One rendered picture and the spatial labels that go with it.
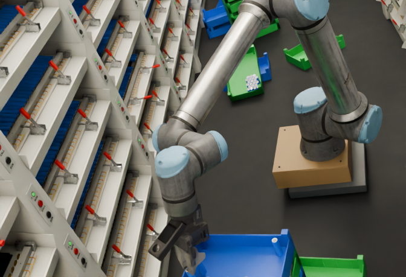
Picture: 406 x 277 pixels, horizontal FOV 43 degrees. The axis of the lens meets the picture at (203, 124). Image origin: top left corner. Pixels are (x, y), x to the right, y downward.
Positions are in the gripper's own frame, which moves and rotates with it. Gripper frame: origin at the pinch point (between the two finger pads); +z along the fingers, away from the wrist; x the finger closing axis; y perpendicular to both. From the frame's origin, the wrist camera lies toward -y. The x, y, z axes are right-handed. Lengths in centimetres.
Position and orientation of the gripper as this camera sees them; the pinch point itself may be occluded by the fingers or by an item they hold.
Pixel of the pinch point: (187, 270)
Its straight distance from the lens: 150.1
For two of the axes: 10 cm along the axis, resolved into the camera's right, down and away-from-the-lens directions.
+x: -6.4, -2.4, 7.4
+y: 7.6, -3.8, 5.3
